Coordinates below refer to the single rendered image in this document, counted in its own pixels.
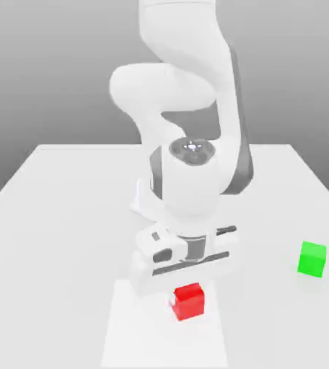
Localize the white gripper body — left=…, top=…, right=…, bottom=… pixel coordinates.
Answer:
left=130, top=234, right=240, bottom=298

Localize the small red cube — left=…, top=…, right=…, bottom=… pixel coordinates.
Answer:
left=170, top=282, right=205, bottom=322

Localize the small green cube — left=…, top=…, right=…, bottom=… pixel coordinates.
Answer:
left=297, top=241, right=328, bottom=279

